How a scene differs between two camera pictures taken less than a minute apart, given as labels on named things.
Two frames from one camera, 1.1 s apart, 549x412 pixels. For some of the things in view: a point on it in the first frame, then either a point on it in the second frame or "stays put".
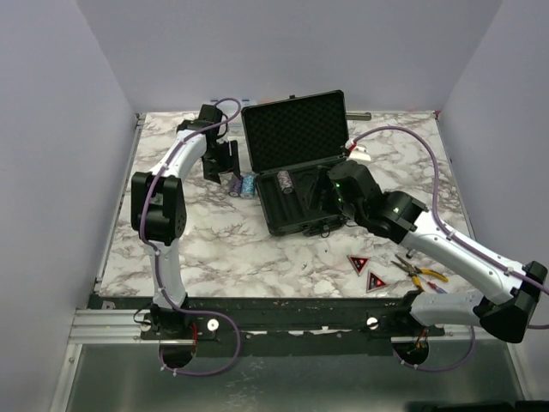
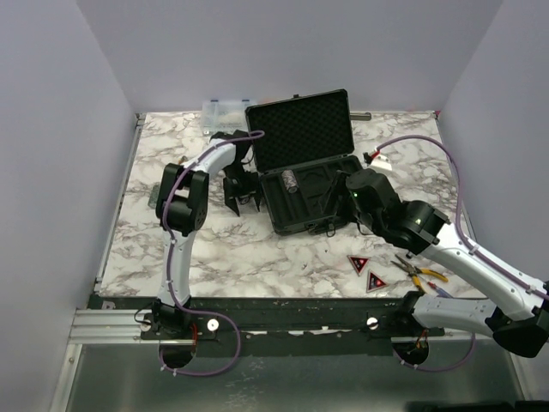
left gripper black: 211,172 → 249,188
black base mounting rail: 224,320 stays put
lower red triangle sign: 375,282 stays put
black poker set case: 290,143 stays put
